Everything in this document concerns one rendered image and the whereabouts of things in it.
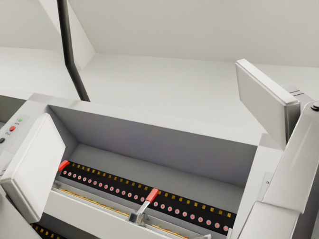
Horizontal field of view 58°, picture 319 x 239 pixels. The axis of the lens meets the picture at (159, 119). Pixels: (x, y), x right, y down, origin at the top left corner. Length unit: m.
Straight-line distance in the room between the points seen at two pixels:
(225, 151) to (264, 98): 0.49
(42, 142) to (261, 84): 0.13
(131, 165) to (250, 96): 0.73
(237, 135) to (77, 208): 0.36
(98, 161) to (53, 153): 0.75
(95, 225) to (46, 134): 0.43
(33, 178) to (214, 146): 0.52
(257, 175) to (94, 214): 0.32
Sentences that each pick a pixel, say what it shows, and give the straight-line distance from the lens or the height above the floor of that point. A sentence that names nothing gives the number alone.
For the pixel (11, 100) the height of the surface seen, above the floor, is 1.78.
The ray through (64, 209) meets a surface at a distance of 0.66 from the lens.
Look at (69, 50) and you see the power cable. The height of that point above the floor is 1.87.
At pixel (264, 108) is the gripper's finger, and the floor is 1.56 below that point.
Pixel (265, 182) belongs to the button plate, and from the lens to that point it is 0.56.
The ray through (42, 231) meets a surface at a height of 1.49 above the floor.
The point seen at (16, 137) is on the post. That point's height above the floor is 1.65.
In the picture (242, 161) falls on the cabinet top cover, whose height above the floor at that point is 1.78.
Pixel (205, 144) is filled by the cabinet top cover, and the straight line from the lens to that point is 0.66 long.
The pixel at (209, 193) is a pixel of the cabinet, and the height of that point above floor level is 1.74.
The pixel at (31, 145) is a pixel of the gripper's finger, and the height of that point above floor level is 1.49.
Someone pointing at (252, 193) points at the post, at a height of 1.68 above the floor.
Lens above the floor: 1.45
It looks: 31 degrees up
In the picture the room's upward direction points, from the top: 29 degrees clockwise
